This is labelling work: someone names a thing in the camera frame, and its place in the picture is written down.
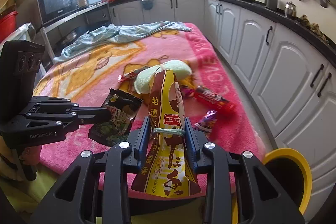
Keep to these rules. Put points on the ginger roots pile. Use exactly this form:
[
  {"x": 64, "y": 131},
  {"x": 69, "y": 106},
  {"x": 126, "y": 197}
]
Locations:
[{"x": 313, "y": 27}]

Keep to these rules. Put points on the purple candy wrapper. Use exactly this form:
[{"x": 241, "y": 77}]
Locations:
[{"x": 207, "y": 123}]

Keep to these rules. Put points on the red plastic basin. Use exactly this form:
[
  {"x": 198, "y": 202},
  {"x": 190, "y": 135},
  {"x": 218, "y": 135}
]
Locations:
[{"x": 7, "y": 25}]

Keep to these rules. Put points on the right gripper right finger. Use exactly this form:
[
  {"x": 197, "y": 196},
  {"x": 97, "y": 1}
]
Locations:
[{"x": 194, "y": 141}]

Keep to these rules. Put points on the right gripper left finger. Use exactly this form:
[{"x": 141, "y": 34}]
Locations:
[{"x": 141, "y": 144}]

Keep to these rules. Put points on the yellow rimmed trash bin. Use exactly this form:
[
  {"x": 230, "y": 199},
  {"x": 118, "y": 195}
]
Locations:
[{"x": 275, "y": 190}]

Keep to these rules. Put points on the red candy tube wrapper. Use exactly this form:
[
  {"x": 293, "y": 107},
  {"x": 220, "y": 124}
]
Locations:
[{"x": 214, "y": 101}]

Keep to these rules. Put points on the black counter top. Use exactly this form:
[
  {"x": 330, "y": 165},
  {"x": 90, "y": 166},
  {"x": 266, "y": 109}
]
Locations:
[{"x": 225, "y": 23}]

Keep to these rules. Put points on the dark green snack bag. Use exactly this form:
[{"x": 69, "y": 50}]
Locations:
[{"x": 123, "y": 108}]

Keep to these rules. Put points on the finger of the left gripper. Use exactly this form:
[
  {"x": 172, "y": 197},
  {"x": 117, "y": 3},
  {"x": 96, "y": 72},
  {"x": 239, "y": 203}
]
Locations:
[{"x": 90, "y": 115}]

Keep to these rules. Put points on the dark metal pot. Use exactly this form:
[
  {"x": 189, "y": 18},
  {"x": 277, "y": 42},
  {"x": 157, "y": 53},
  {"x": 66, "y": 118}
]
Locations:
[{"x": 271, "y": 4}]

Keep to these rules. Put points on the light blue cloth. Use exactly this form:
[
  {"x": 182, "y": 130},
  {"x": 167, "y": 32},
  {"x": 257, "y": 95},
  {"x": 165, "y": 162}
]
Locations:
[{"x": 116, "y": 35}]

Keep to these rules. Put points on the steel kettle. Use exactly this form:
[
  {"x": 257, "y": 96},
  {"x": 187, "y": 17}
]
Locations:
[{"x": 290, "y": 10}]

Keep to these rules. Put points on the pink cartoon blanket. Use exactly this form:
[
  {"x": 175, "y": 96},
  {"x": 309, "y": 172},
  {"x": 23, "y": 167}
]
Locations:
[{"x": 87, "y": 79}]

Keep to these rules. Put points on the black microwave oven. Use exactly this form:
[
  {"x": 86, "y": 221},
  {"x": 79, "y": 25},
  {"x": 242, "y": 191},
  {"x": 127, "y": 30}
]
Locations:
[{"x": 53, "y": 9}]

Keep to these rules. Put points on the light green knitted cloth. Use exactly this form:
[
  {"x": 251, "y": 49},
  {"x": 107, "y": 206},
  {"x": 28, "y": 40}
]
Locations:
[{"x": 145, "y": 79}]

